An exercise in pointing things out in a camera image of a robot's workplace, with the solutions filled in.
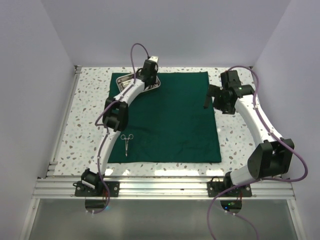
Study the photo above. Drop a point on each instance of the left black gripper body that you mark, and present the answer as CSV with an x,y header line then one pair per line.
x,y
153,77

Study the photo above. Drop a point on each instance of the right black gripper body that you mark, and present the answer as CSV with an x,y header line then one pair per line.
x,y
220,103

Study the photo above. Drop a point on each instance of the stainless steel instrument tray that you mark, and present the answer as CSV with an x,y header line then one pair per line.
x,y
123,81

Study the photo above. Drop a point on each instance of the dark green surgical cloth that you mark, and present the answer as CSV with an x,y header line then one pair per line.
x,y
170,125

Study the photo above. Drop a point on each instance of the small steel hemostat clamp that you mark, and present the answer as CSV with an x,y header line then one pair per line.
x,y
126,139

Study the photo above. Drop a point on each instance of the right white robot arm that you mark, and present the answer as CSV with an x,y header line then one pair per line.
x,y
270,157

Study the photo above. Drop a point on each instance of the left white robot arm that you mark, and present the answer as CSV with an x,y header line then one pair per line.
x,y
115,117

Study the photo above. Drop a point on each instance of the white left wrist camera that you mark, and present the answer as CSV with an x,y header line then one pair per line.
x,y
154,59

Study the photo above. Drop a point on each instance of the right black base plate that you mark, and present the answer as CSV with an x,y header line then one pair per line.
x,y
218,186

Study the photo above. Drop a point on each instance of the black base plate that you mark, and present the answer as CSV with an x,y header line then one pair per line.
x,y
82,190
218,186

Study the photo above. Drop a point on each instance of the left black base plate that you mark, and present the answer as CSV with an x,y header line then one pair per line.
x,y
82,190

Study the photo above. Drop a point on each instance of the aluminium rail frame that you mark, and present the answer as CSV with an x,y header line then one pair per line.
x,y
156,200

